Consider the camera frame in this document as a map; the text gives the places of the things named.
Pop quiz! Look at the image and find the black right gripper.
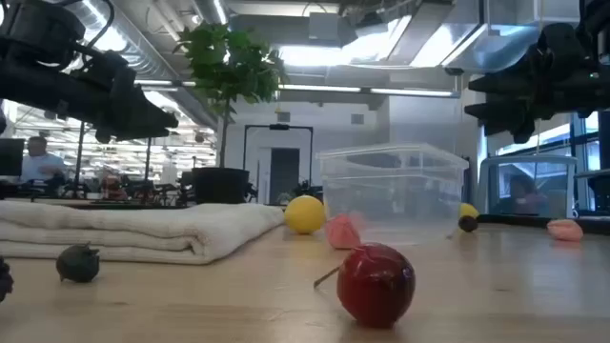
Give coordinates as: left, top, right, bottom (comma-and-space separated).
464, 22, 597, 144

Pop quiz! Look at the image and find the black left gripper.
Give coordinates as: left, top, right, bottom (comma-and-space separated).
66, 50, 180, 144

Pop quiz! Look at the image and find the yellow lemon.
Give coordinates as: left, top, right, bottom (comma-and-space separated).
284, 194, 327, 235
457, 202, 480, 221

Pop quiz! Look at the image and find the clear plastic tupperware container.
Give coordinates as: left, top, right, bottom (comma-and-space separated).
315, 142, 471, 247

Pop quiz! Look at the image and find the pink raspberry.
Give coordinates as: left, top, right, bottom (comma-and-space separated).
546, 218, 584, 243
325, 212, 363, 251

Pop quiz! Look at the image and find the small dark berry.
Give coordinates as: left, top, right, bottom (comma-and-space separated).
55, 241, 101, 284

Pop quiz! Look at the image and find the red cherry with stem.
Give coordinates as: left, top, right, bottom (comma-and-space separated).
313, 241, 417, 330

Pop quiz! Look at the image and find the white mesh office chair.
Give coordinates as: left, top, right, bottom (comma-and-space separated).
478, 153, 579, 218

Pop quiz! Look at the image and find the person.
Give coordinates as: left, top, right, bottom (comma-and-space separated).
504, 173, 549, 215
19, 135, 67, 185

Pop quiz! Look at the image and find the folded plaid cloth towel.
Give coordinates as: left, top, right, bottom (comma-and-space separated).
0, 199, 286, 266

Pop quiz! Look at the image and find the green potted plant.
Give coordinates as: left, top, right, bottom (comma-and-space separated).
173, 21, 290, 206

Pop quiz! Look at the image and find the black office desk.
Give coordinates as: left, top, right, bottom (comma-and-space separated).
574, 169, 610, 215

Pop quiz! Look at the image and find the black computer monitor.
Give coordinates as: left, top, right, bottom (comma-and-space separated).
0, 137, 26, 177

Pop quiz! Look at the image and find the long ceiling light strip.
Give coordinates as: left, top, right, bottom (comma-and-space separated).
132, 79, 462, 99

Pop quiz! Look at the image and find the distant black rig frame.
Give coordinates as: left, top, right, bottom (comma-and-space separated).
75, 118, 153, 199
242, 123, 315, 206

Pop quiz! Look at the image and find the silver round ventilation duct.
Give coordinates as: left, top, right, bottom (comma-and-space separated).
61, 0, 220, 130

